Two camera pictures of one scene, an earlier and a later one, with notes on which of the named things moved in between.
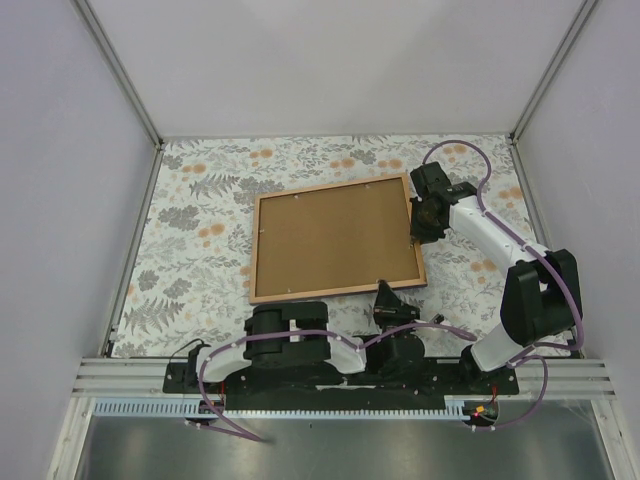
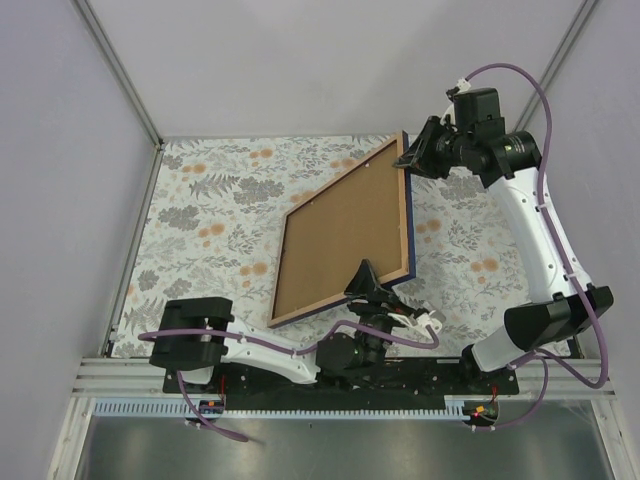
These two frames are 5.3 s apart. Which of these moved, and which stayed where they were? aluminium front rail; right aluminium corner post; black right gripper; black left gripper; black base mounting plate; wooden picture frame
Moved: wooden picture frame; black right gripper; black left gripper
Stayed: aluminium front rail; black base mounting plate; right aluminium corner post
